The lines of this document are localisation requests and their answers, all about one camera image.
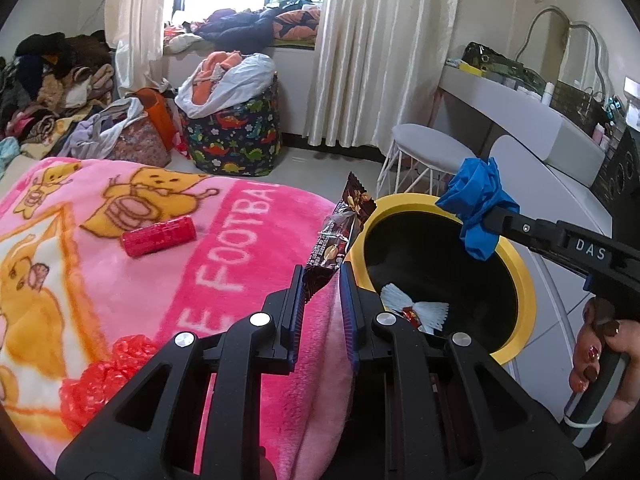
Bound dark nut snack wrapper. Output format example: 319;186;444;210
303;172;376;302

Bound blue paper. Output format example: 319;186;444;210
436;157;520;261

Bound red cylinder roller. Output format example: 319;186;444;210
120;216;198;258

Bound red plastic wrapper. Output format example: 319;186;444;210
58;335;160;436

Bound red snack packet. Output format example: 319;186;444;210
401;308;422;330

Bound yellow rimmed trash bin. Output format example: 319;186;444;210
348;193;537;364

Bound right hand painted nails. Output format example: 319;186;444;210
568;297;640;425

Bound left hand thumb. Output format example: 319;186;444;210
259;456;277;480

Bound white curved cabinet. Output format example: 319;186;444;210
490;136;611;419

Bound white vanity desk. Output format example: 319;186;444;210
439;66;604;188

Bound pink cartoon bear blanket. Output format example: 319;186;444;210
1;158;333;466

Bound dinosaur print laundry basket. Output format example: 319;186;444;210
179;76;282;177

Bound vanity mirror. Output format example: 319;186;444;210
514;6;613;103

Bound floral fabric bag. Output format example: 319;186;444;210
108;118;171;167

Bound dark cosmetic bag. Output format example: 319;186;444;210
462;42;547;94

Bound orange bag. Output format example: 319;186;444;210
136;88;177;151

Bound white cloth in basket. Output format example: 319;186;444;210
175;51;277;119

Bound light blue garment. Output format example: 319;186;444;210
0;136;21;178

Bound pile of clothes on bed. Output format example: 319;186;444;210
1;30;115;160

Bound clothes on window sill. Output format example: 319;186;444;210
164;0;321;55

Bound cream curtain right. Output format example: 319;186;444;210
304;0;459;152

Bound cream curtain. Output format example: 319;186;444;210
304;0;459;152
104;0;167;96

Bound cream curtain left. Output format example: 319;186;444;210
104;0;167;96

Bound white wire frame stool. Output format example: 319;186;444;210
375;124;475;197

